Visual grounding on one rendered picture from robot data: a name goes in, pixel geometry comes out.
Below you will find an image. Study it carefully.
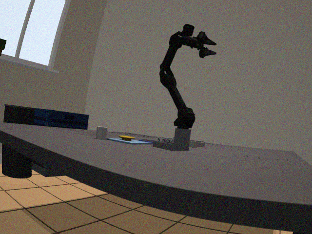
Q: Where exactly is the yellow plate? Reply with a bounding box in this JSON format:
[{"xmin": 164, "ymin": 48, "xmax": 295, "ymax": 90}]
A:
[{"xmin": 119, "ymin": 136, "xmax": 135, "ymax": 141}]

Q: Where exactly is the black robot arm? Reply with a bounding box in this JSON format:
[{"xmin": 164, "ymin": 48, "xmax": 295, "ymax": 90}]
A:
[{"xmin": 159, "ymin": 24, "xmax": 195, "ymax": 129}]

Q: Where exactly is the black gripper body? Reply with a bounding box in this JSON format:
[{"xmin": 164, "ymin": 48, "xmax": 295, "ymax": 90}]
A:
[{"xmin": 189, "ymin": 31, "xmax": 206, "ymax": 58}]

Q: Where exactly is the light blue flat mat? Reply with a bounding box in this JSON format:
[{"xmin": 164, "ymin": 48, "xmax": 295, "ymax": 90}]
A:
[{"xmin": 106, "ymin": 138, "xmax": 152, "ymax": 144}]

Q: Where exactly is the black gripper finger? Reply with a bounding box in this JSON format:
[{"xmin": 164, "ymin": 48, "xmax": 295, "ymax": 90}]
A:
[
  {"xmin": 203, "ymin": 34, "xmax": 216, "ymax": 45},
  {"xmin": 204, "ymin": 48, "xmax": 216, "ymax": 57}
]

